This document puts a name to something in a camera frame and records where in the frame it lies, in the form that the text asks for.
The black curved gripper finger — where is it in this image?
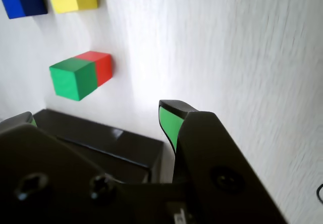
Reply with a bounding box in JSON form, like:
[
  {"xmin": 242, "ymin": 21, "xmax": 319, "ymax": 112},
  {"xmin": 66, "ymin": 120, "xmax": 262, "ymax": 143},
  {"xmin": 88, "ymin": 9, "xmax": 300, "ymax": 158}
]
[{"xmin": 0, "ymin": 111, "xmax": 122, "ymax": 224}]

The red wooden cube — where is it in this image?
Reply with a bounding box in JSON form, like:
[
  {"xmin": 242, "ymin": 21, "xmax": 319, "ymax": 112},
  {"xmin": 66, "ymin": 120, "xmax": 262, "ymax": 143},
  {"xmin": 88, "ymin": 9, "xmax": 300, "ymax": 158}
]
[{"xmin": 74, "ymin": 50, "xmax": 113, "ymax": 88}]

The green wooden cube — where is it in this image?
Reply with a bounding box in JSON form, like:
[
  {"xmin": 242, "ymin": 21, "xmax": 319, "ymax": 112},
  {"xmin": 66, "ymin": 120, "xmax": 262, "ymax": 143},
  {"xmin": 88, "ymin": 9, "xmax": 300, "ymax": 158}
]
[{"xmin": 49, "ymin": 57, "xmax": 98, "ymax": 101}]

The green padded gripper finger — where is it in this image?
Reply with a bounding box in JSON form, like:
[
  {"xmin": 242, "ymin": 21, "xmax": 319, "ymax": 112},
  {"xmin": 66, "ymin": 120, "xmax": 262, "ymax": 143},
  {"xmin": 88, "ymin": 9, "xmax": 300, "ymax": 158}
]
[{"xmin": 158, "ymin": 99, "xmax": 290, "ymax": 224}]

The blue wooden cube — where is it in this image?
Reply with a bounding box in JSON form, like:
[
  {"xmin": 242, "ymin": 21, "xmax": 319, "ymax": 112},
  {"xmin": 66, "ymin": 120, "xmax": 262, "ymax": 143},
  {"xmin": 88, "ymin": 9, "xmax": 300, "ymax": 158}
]
[{"xmin": 0, "ymin": 0, "xmax": 48, "ymax": 20}]

